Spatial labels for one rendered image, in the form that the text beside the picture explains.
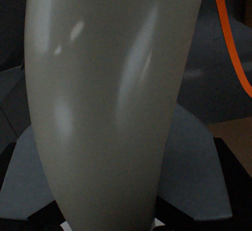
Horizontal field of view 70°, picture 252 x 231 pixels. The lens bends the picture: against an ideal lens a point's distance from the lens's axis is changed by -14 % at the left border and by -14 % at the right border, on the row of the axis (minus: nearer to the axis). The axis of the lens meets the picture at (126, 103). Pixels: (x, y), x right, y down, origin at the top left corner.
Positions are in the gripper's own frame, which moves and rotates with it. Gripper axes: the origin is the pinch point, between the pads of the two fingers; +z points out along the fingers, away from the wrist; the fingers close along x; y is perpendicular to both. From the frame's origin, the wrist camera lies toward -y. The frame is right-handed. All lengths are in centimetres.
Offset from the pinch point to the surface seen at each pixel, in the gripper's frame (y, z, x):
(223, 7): 0, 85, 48
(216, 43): 19, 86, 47
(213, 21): 8, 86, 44
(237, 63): 29, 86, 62
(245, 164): 122, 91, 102
